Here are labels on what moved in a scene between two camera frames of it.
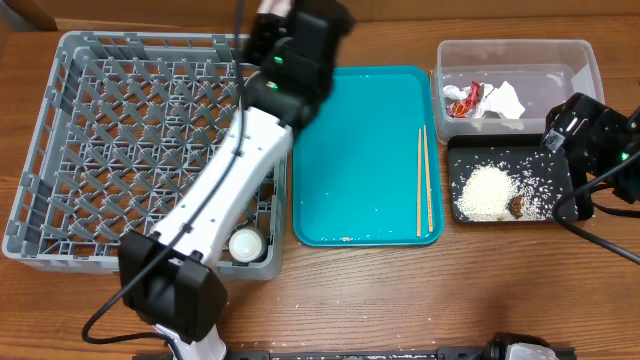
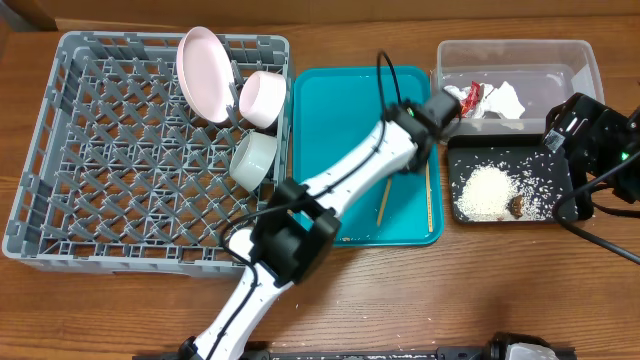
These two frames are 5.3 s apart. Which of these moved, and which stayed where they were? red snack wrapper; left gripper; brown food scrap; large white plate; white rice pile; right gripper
Moved: left gripper; large white plate
Stayed: brown food scrap; white rice pile; right gripper; red snack wrapper
